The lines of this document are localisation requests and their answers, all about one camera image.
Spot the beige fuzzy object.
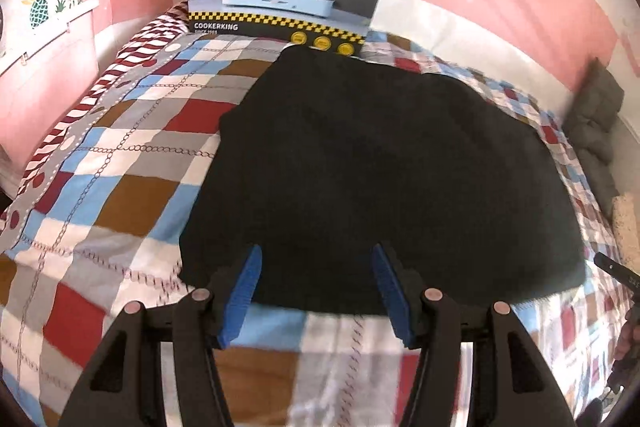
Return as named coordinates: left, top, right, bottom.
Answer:
left=610, top=193, right=638, bottom=258

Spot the white wall ledge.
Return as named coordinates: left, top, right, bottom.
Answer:
left=0, top=0, right=99, bottom=78

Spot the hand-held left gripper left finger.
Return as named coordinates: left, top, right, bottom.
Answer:
left=59, top=244, right=263, bottom=427

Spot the grey quilted cushion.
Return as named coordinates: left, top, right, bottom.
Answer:
left=564, top=57, right=626, bottom=220

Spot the checkered patchwork blanket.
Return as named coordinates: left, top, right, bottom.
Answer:
left=0, top=0, right=626, bottom=427

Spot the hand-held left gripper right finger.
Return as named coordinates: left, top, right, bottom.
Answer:
left=370, top=242, right=576, bottom=427

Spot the black garment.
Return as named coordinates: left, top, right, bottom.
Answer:
left=179, top=47, right=587, bottom=317

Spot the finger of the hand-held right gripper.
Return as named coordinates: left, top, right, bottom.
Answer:
left=594, top=252, right=640, bottom=299

